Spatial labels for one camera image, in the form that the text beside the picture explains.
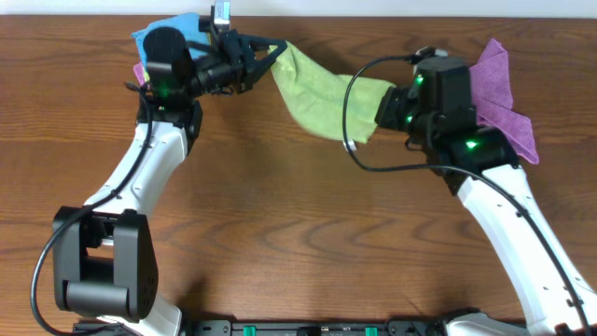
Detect light green cloth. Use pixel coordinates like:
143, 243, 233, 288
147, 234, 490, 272
271, 43, 393, 144

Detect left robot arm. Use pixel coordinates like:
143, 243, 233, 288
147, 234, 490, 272
44, 24, 286, 335

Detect blue folded cloth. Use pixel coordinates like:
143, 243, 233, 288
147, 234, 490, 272
132, 13, 210, 71

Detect purple folded cloth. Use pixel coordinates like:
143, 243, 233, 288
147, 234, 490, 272
132, 63, 146, 85

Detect purple crumpled cloth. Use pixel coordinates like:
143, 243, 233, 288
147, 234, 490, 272
469, 38, 540, 164

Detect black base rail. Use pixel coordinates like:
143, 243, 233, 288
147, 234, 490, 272
179, 320, 447, 336

